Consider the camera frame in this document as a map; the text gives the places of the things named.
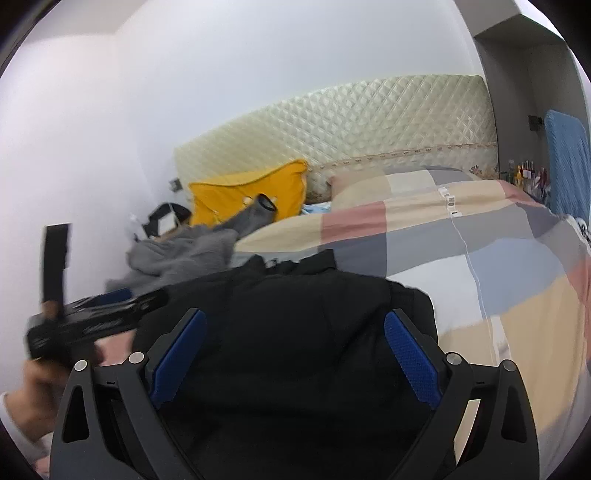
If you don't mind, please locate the white duvet label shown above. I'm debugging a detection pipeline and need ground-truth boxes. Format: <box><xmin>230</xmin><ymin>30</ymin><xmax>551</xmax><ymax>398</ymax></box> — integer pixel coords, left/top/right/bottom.
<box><xmin>438</xmin><ymin>187</ymin><xmax>460</xmax><ymax>217</ymax></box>

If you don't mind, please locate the plaid pastel duvet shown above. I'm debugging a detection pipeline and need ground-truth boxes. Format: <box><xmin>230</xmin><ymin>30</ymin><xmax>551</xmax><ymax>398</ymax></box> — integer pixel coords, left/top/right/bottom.
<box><xmin>95</xmin><ymin>165</ymin><xmax>591</xmax><ymax>478</ymax></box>

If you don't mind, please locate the grey fleece garment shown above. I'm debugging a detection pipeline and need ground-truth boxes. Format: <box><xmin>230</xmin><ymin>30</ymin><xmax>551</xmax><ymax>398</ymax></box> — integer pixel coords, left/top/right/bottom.
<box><xmin>106</xmin><ymin>194</ymin><xmax>278</xmax><ymax>296</ymax></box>

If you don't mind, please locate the yellow pillow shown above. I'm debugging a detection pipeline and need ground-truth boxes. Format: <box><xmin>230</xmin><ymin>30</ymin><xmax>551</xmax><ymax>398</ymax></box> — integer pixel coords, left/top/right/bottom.
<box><xmin>188</xmin><ymin>159</ymin><xmax>309</xmax><ymax>229</ymax></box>

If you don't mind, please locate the black puffer jacket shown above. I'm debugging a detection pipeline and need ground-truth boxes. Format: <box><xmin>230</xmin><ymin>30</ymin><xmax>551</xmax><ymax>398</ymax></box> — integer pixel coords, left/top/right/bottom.
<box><xmin>134</xmin><ymin>249</ymin><xmax>458</xmax><ymax>480</ymax></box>

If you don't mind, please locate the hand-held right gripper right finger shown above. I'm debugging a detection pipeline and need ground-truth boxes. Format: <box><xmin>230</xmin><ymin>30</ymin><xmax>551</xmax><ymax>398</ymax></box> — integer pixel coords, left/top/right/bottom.
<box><xmin>384</xmin><ymin>308</ymin><xmax>540</xmax><ymax>480</ymax></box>

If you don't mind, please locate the person's left forearm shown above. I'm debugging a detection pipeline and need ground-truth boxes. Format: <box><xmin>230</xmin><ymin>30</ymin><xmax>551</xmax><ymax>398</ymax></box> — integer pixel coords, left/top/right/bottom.
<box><xmin>0</xmin><ymin>392</ymin><xmax>51</xmax><ymax>462</ymax></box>

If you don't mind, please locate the pink pillow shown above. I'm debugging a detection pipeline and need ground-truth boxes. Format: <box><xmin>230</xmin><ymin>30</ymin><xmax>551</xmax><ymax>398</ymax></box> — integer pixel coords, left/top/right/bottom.
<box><xmin>328</xmin><ymin>173</ymin><xmax>393</xmax><ymax>204</ymax></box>

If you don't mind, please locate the person's left hand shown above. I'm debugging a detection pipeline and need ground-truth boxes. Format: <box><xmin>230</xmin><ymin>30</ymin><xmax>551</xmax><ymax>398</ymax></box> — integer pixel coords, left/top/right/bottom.
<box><xmin>21</xmin><ymin>344</ymin><xmax>105</xmax><ymax>439</ymax></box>

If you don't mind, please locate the cream quilted headboard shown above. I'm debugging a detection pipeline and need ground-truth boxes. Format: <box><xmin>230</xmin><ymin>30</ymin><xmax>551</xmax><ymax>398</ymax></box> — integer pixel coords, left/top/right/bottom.
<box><xmin>173</xmin><ymin>74</ymin><xmax>499</xmax><ymax>208</ymax></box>

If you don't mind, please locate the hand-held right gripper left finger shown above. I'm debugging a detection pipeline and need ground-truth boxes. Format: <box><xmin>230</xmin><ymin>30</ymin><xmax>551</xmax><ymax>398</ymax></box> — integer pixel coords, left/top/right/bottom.
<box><xmin>48</xmin><ymin>308</ymin><xmax>208</xmax><ymax>480</ymax></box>

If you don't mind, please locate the black bag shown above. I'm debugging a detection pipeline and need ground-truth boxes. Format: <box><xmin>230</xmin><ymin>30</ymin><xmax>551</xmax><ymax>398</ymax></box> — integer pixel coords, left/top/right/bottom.
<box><xmin>143</xmin><ymin>202</ymin><xmax>192</xmax><ymax>236</ymax></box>

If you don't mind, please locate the grey and white wardrobe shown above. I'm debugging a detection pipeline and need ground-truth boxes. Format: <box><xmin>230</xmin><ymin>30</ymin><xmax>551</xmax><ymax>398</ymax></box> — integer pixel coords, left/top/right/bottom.
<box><xmin>473</xmin><ymin>0</ymin><xmax>591</xmax><ymax>195</ymax></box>

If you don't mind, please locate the row of small bottles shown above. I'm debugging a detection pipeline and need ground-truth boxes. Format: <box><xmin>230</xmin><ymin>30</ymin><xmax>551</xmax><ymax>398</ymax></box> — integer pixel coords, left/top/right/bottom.
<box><xmin>501</xmin><ymin>159</ymin><xmax>550</xmax><ymax>201</ymax></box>

